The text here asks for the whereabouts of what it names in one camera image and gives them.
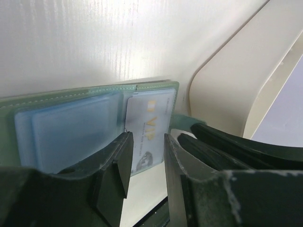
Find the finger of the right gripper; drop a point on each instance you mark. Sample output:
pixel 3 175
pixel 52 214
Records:
pixel 210 156
pixel 256 154

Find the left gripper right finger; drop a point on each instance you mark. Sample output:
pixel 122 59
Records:
pixel 200 196

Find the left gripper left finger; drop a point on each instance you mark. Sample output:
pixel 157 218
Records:
pixel 89 193

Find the silver credit card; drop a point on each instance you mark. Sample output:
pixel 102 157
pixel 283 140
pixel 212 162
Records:
pixel 148 117

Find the green leather card holder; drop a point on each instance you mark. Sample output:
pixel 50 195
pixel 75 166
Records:
pixel 54 130

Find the white plastic tray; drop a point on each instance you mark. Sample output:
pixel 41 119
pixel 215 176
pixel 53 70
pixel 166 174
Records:
pixel 235 88

